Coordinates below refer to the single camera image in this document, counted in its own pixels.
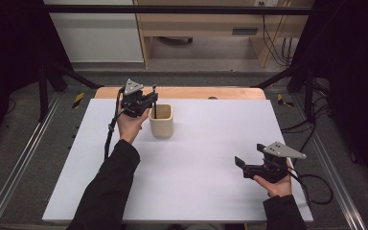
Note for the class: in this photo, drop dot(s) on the white cabinet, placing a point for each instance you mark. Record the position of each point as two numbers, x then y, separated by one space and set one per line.
99 38

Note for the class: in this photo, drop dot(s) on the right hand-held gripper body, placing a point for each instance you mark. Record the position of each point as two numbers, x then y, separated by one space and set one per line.
273 167

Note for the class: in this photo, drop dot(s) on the black curtain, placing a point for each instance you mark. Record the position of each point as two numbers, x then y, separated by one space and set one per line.
9 64
348 64

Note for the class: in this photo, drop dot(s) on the person's right hand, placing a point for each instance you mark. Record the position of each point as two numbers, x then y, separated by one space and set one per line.
278 188

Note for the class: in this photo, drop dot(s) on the wooden table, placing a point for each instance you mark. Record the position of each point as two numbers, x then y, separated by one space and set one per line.
185 93

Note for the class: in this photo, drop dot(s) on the beige desk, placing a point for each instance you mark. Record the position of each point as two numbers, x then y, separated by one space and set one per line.
201 22

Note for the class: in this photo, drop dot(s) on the person's left hand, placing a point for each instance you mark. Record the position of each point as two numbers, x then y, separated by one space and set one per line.
129 126

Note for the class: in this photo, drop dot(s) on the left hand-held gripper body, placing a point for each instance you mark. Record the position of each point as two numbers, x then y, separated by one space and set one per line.
133 99

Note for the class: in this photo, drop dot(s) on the black metal frame bar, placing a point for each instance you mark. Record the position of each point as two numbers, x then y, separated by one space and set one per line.
172 9

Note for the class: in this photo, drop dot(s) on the white table sheet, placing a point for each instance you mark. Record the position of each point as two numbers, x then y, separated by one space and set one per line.
188 179

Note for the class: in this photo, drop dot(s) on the cream square ceramic cup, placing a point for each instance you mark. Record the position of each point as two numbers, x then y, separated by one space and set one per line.
161 126

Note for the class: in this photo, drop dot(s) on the black metal stand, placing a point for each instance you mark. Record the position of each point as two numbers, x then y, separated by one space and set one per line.
308 92
44 89

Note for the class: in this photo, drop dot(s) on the aluminium floor rail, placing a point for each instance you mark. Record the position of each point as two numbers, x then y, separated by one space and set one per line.
16 166
335 179

